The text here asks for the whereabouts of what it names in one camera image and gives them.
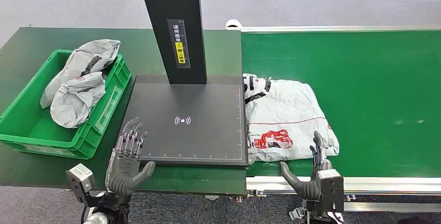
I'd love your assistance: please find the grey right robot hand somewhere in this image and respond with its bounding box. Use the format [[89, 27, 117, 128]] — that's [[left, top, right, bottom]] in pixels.
[[279, 131, 333, 201]]

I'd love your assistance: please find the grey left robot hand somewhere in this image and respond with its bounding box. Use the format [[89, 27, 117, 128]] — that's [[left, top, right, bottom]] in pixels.
[[105, 116, 157, 196]]

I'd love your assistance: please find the dark green table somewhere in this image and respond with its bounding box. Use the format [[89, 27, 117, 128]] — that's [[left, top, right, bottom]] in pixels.
[[0, 27, 250, 196]]

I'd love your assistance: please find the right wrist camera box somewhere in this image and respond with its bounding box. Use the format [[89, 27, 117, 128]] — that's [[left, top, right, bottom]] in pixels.
[[316, 169, 345, 214]]

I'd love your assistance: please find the green conveyor belt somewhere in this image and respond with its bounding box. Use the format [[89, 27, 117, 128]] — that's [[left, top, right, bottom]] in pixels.
[[240, 30, 441, 179]]

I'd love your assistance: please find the green plastic crate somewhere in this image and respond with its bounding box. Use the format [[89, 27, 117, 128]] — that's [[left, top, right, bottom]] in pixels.
[[0, 49, 132, 161]]

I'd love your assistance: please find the thin aluminium conveyor rail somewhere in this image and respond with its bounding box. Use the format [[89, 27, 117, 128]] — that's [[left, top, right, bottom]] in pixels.
[[225, 25, 441, 33]]

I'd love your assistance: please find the white package with red print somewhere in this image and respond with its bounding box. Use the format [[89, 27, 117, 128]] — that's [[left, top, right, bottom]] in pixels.
[[242, 73, 340, 165]]

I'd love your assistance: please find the grey conveyor bracket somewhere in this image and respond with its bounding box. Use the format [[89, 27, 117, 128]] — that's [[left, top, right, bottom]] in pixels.
[[289, 207, 308, 221]]

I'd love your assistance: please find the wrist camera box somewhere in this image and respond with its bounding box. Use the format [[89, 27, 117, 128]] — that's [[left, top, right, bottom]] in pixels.
[[66, 163, 96, 200], [316, 169, 345, 214]]

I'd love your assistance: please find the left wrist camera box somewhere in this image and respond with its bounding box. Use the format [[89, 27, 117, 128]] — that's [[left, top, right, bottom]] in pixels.
[[66, 163, 96, 200]]

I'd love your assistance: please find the crumpled grey package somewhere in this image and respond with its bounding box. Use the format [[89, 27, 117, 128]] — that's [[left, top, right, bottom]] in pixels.
[[50, 71, 107, 129]]

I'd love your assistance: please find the black scanner column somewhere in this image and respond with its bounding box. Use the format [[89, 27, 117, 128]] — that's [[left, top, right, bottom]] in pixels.
[[136, 0, 207, 85]]

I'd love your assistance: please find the grey package with black stripe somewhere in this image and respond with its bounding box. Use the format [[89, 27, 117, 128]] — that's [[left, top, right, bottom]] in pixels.
[[40, 38, 121, 110]]

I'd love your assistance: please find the aluminium conveyor side rail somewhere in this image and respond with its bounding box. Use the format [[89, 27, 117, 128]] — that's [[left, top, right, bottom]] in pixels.
[[245, 176, 441, 196]]

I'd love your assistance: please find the black scanner base plate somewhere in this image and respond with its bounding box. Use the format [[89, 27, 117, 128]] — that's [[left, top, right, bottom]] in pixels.
[[119, 75, 250, 167]]

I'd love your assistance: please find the black yellow column label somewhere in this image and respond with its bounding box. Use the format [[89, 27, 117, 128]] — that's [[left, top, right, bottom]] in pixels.
[[167, 19, 191, 70]]

